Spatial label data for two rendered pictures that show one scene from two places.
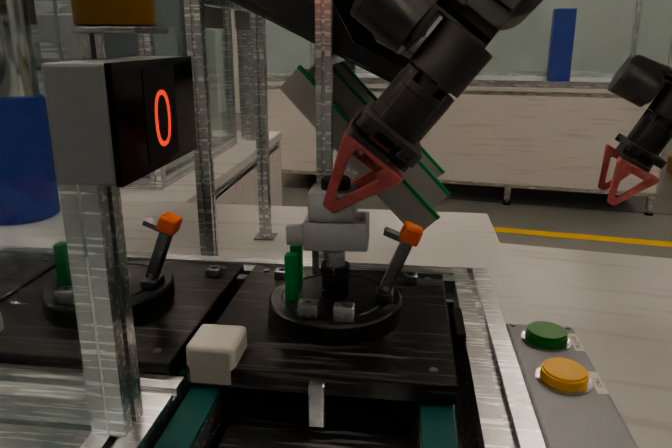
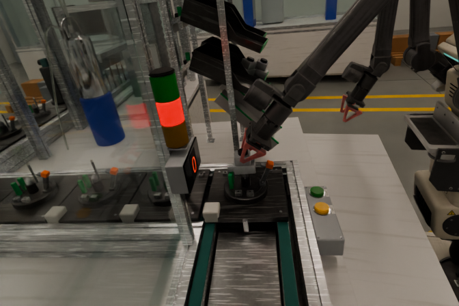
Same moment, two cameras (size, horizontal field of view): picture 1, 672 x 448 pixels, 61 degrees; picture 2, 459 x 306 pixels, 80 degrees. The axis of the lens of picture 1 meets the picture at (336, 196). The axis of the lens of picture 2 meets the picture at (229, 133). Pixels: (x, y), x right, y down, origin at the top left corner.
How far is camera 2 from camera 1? 31 cm
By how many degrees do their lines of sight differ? 12
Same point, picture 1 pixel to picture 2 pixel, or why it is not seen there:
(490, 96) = (298, 33)
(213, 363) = (212, 216)
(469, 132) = (289, 52)
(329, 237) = (242, 170)
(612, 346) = (343, 181)
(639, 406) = (350, 205)
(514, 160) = not seen: hidden behind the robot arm
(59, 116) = (171, 178)
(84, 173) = (179, 191)
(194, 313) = (199, 195)
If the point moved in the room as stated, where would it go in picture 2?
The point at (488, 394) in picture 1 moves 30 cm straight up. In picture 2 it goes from (298, 217) to (299, 119)
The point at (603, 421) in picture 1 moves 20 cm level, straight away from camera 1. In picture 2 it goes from (332, 224) to (341, 179)
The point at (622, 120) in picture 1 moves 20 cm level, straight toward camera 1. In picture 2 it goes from (360, 38) to (360, 41)
